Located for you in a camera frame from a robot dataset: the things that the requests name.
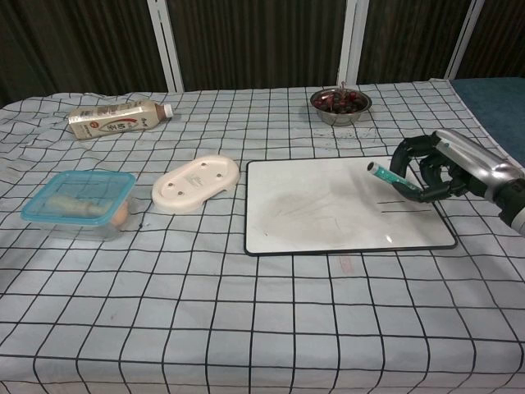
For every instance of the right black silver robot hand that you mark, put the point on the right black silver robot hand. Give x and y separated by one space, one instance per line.
471 160

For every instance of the teal marker pen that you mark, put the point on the teal marker pen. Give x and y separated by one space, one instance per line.
383 173

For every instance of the black-framed whiteboard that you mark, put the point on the black-framed whiteboard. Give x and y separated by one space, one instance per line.
320 213

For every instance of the teal blue table pad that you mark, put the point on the teal blue table pad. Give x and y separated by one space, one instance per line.
496 106

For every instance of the stainless steel bowl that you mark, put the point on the stainless steel bowl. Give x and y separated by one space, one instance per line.
340 117

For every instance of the dark red cherries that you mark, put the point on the dark red cherries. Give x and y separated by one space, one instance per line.
340 103

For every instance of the white black-grid tablecloth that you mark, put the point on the white black-grid tablecloth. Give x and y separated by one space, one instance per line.
246 320

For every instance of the cream plastic soap dish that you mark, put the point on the cream plastic soap dish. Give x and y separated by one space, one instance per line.
193 184

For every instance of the brown egg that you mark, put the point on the brown egg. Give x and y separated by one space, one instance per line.
120 216

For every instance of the beige milk tea bottle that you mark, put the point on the beige milk tea bottle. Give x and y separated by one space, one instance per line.
110 121

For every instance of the blue-lidded clear plastic container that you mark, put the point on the blue-lidded clear plastic container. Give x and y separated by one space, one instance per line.
82 184

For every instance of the white metal frame post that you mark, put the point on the white metal frame post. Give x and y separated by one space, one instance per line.
465 41
166 49
352 41

